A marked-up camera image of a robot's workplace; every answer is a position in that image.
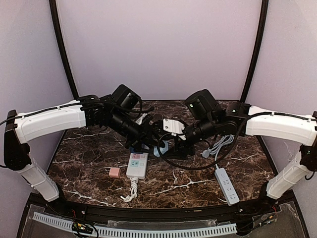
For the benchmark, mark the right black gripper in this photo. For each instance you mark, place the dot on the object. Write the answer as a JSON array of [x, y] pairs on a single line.
[[177, 140]]

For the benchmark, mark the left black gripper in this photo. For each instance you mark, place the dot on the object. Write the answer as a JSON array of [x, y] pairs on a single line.
[[145, 135]]

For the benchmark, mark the light blue cube charger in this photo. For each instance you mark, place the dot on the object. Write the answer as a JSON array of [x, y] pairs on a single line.
[[163, 150]]

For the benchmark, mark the pink cube charger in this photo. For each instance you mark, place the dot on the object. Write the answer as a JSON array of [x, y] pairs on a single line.
[[114, 173]]

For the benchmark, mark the blue cube socket adapter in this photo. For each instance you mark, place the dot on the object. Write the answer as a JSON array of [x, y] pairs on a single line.
[[138, 151]]

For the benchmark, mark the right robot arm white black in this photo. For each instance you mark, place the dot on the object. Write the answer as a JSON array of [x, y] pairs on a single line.
[[241, 119]]

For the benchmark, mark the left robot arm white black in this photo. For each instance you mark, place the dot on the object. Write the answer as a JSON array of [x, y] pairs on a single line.
[[113, 111]]

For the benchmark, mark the white multicolour power strip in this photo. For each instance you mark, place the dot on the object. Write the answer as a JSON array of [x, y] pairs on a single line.
[[137, 165]]

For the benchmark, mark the grey-blue small power strip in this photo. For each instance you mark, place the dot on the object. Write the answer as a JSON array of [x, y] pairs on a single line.
[[221, 175]]

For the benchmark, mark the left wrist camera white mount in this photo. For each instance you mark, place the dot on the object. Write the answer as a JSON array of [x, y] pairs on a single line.
[[140, 119]]

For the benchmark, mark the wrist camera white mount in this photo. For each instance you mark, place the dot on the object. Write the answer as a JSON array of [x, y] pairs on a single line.
[[140, 119], [174, 127]]

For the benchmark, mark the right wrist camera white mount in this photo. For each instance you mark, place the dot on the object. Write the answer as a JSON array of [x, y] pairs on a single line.
[[174, 127]]

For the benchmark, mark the black front table rail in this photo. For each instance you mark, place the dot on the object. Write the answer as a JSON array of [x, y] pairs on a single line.
[[241, 212]]

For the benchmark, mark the white slotted cable duct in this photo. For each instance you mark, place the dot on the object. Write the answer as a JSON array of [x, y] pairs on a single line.
[[122, 229]]

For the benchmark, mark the left black frame post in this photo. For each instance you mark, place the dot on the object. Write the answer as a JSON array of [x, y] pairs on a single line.
[[62, 48]]

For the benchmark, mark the black frame post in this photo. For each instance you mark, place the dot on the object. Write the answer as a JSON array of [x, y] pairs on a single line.
[[256, 50], [62, 48]]

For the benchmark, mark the right black frame post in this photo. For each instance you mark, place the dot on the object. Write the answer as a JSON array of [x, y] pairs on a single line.
[[256, 50]]

